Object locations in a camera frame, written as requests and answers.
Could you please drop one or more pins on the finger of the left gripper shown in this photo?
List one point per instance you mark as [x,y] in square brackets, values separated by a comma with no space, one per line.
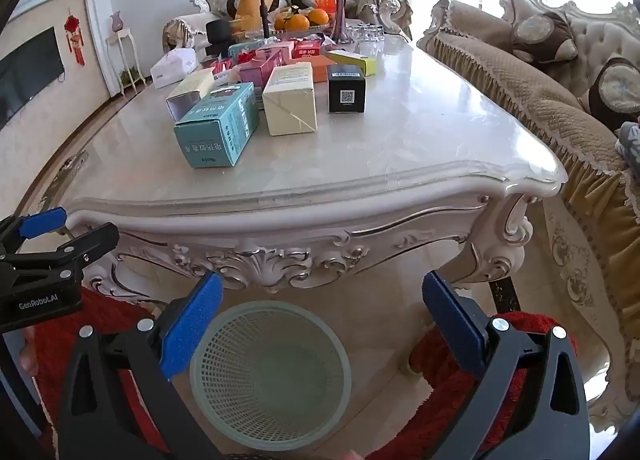
[15,230]
[78,253]

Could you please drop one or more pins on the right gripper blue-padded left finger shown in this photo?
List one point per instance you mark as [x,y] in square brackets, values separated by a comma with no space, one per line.
[119,401]

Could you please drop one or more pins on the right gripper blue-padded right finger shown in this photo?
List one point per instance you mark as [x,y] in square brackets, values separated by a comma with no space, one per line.
[551,418]

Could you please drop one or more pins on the cream KIMTRUE box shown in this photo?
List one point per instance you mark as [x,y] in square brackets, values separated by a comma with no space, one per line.
[191,90]

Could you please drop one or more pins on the large cream carton box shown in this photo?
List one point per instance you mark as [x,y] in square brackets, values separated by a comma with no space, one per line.
[288,99]

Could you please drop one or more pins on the green mesh trash basket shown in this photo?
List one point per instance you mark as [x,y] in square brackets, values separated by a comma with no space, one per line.
[271,376]

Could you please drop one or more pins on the red fuzzy trousers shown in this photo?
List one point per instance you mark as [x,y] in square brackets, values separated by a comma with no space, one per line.
[55,342]

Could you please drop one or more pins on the teal cardboard box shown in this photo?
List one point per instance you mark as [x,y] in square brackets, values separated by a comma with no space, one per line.
[215,131]

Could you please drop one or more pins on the white tissue box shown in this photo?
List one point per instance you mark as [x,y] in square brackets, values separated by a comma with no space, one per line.
[173,67]

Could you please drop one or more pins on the white side table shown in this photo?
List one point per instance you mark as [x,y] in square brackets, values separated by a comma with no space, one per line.
[123,56]

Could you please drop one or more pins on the red chinese knot decoration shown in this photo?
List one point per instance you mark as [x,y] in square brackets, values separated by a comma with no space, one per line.
[75,41]

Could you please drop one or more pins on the ornate white coffee table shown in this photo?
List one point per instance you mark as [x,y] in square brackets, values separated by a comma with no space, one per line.
[431,159]

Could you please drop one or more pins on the pink magenta box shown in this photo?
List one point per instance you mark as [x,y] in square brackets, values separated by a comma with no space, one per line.
[258,70]

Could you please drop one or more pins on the black round speaker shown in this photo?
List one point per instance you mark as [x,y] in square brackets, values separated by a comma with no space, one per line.
[219,38]

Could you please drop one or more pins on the red white small box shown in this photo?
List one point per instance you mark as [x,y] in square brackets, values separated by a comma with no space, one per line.
[307,48]

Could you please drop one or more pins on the orange flat box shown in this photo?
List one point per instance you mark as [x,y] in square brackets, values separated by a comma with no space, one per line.
[319,65]

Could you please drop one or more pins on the black QR code box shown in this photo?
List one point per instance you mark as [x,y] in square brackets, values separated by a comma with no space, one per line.
[347,89]

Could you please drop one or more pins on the yellow-green long box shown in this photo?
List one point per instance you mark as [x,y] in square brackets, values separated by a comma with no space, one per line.
[368,65]

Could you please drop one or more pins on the beige covered sofa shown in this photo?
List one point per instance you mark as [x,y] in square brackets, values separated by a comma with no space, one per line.
[600,186]

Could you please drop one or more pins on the oranges on fruit plate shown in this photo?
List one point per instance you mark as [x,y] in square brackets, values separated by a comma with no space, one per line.
[299,20]

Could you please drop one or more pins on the clear drinking glasses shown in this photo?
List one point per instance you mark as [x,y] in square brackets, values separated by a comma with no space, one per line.
[367,39]

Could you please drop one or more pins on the brown round cushion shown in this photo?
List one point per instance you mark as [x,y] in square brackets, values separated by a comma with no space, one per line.
[544,39]

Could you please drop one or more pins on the wall mounted television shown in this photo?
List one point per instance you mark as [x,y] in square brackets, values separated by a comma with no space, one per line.
[28,70]

